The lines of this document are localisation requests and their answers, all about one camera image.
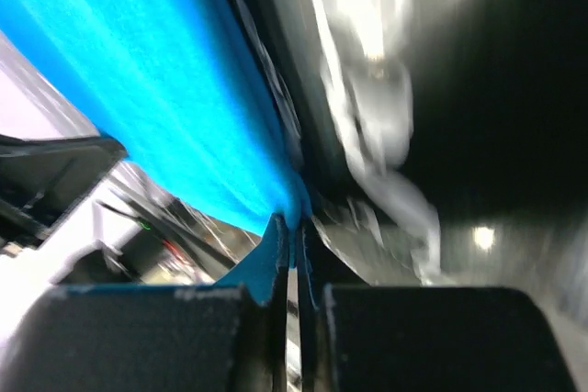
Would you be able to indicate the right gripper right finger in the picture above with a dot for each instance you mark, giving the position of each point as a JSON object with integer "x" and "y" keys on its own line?
{"x": 357, "y": 337}

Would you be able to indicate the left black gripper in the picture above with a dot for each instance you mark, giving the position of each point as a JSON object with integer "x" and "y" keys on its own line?
{"x": 53, "y": 233}

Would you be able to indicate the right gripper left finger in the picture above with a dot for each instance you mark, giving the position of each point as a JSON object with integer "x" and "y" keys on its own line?
{"x": 230, "y": 336}

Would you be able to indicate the blue t shirt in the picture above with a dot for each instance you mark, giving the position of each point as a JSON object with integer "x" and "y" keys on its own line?
{"x": 176, "y": 84}

